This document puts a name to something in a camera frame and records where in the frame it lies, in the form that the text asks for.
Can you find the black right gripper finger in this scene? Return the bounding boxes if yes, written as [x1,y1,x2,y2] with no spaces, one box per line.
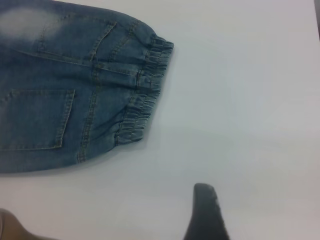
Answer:
[183,183,232,240]

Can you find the blue denim shorts with print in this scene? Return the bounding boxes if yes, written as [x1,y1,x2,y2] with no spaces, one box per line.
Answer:
[0,0,175,174]

